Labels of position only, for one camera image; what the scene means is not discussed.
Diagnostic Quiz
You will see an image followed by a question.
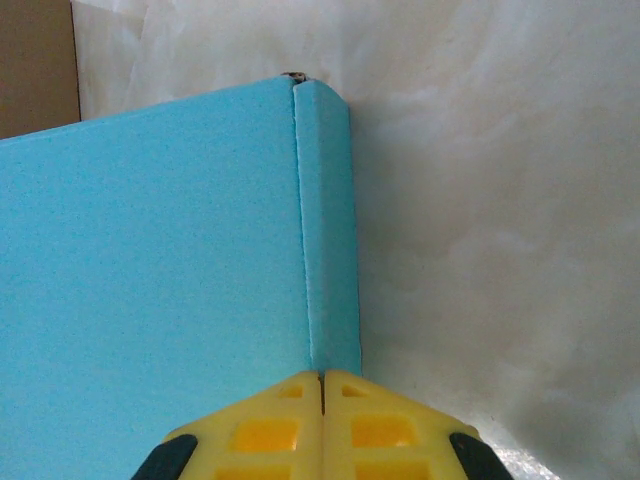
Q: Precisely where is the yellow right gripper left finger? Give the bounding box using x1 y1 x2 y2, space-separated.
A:
134 369 326 480

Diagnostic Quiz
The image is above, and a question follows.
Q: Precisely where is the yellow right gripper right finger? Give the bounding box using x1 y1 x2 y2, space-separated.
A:
322 368 516 480

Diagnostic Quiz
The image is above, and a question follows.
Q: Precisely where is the white and teal cardboard box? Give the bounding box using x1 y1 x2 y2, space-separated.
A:
0 74 362 480

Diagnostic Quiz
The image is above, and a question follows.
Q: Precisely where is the brown cardboard box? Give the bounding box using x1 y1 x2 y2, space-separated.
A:
0 0 82 141

